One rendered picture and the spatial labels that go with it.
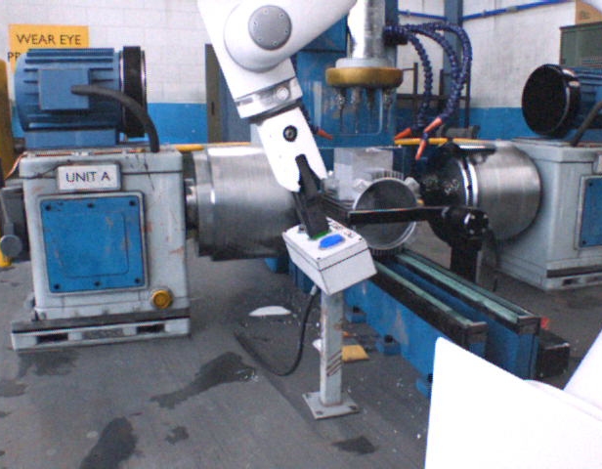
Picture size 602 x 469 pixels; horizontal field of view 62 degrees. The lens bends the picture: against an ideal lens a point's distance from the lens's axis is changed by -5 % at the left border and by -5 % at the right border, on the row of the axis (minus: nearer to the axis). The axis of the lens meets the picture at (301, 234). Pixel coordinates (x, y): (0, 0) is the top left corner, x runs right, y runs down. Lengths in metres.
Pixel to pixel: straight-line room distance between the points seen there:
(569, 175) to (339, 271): 0.85
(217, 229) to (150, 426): 0.41
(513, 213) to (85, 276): 0.94
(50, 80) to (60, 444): 0.61
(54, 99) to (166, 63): 5.34
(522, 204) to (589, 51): 3.36
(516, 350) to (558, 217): 0.58
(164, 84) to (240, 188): 5.32
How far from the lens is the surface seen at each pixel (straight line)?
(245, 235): 1.06
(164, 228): 1.02
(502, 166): 1.30
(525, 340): 0.88
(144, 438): 0.78
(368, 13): 1.25
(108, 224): 1.00
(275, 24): 0.58
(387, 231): 1.27
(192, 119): 6.39
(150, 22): 6.37
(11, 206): 1.06
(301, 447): 0.74
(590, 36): 4.62
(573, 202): 1.42
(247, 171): 1.05
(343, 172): 1.24
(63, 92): 1.03
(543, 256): 1.41
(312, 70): 1.43
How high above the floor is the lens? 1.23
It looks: 13 degrees down
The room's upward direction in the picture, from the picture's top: straight up
